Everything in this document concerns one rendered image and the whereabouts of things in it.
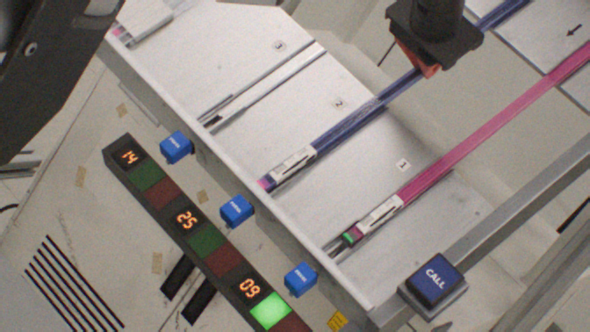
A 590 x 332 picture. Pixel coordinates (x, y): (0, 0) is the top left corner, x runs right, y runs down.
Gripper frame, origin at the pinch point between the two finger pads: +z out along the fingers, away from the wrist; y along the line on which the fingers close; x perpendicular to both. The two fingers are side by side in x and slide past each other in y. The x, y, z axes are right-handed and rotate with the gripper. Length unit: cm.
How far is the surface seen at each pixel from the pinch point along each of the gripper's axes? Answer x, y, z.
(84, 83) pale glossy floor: -2, 107, 131
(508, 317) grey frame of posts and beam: -2.4, -22.0, 42.6
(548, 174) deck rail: -0.2, -19.8, -0.7
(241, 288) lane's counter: 34.9, -7.5, 1.1
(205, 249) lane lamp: 34.9, -1.2, 1.1
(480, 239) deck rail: 11.6, -20.7, -0.8
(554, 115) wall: -100, 29, 151
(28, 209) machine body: 39, 46, 57
